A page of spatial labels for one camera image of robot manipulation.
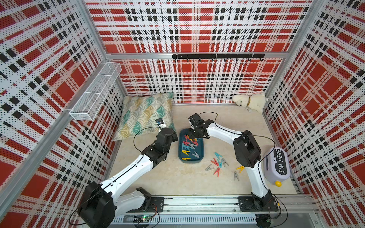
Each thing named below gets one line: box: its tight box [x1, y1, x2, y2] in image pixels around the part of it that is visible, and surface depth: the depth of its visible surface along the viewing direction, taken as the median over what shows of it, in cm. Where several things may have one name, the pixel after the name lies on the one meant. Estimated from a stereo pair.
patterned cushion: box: [113, 92, 178, 142], surface depth 96 cm
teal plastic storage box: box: [178, 128, 205, 164], surface depth 95 cm
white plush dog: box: [232, 92, 267, 114], surface depth 117 cm
